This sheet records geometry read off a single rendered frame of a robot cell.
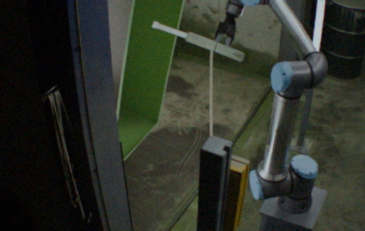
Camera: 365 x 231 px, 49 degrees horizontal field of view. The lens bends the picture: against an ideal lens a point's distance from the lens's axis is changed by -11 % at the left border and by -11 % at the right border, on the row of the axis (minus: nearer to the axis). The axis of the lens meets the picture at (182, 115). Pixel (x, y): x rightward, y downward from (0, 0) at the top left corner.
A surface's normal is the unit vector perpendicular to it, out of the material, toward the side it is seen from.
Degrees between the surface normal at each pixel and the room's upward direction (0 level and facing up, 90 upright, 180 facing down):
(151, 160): 0
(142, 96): 90
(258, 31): 90
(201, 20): 90
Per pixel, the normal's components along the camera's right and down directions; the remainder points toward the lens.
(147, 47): -0.45, 0.52
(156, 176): 0.00, -0.81
